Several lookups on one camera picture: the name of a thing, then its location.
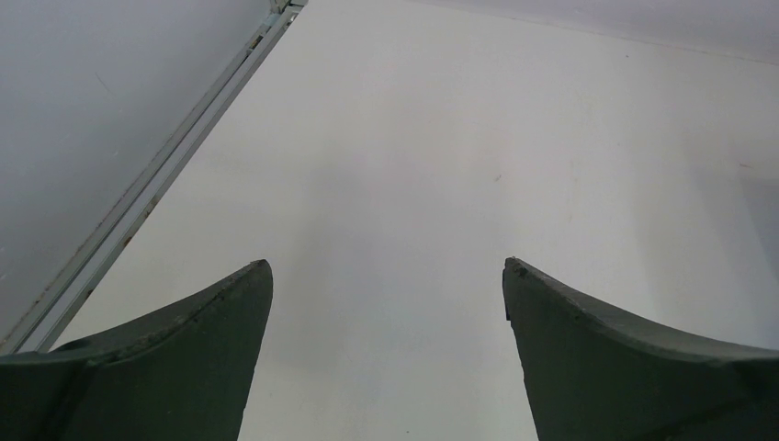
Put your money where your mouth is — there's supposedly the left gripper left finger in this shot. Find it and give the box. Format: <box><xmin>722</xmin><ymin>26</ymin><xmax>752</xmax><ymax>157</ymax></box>
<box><xmin>1</xmin><ymin>260</ymin><xmax>273</xmax><ymax>440</ymax></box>

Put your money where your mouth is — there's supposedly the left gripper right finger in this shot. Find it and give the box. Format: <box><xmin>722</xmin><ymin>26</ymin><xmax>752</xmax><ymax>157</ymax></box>
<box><xmin>502</xmin><ymin>257</ymin><xmax>778</xmax><ymax>440</ymax></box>

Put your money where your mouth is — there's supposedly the aluminium frame left rail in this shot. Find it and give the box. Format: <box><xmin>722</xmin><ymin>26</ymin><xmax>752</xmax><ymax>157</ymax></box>
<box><xmin>1</xmin><ymin>1</ymin><xmax>303</xmax><ymax>355</ymax></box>

